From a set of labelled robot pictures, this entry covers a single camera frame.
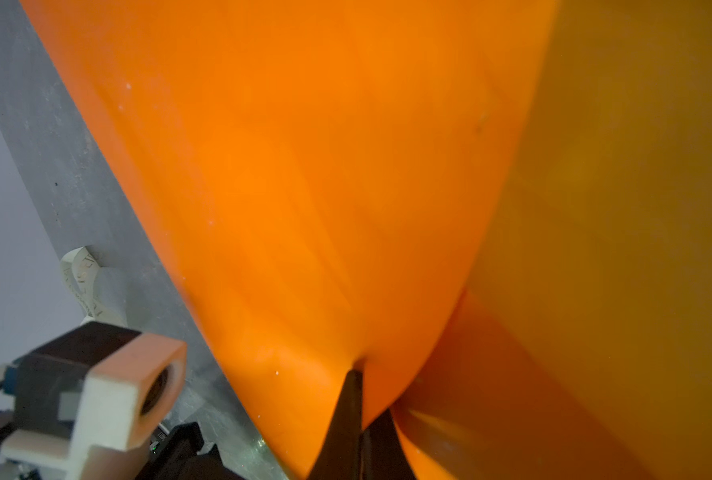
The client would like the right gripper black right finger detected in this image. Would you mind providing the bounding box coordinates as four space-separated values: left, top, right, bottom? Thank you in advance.
361 409 416 480

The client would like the white printed ribbon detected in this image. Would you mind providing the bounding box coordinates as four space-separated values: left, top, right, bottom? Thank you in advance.
60 247 129 327

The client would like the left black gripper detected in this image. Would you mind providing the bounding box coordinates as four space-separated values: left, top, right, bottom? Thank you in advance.
136 422 242 480

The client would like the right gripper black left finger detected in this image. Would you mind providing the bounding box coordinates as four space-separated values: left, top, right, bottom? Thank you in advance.
308 369 363 480

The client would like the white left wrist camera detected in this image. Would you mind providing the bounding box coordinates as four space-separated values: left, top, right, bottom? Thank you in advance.
0 322 187 479

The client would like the orange wrapping paper sheet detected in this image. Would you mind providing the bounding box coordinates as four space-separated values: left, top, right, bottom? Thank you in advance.
23 1 712 479

